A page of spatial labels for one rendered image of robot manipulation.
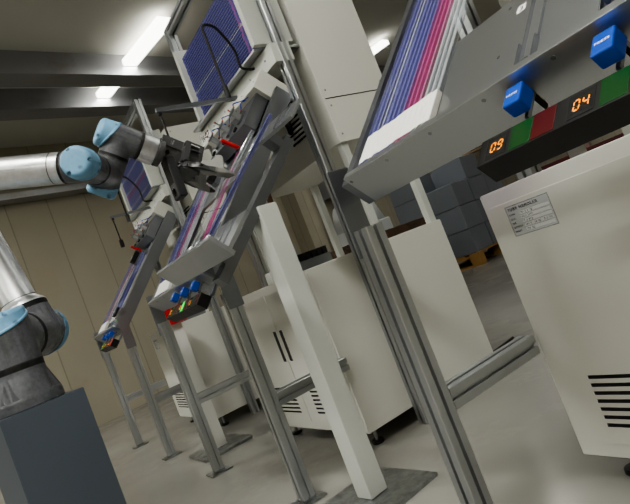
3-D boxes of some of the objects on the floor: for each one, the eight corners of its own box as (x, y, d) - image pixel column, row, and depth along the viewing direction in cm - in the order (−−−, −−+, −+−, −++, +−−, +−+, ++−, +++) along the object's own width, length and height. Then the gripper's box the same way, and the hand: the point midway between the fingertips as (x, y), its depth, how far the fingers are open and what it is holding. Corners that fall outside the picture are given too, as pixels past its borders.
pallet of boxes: (469, 258, 782) (435, 175, 787) (526, 240, 723) (489, 149, 728) (422, 283, 686) (384, 187, 691) (483, 264, 626) (441, 159, 631)
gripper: (172, 121, 139) (242, 151, 149) (149, 150, 153) (215, 175, 163) (165, 150, 136) (238, 178, 146) (142, 176, 150) (210, 201, 160)
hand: (223, 185), depth 153 cm, fingers open, 13 cm apart
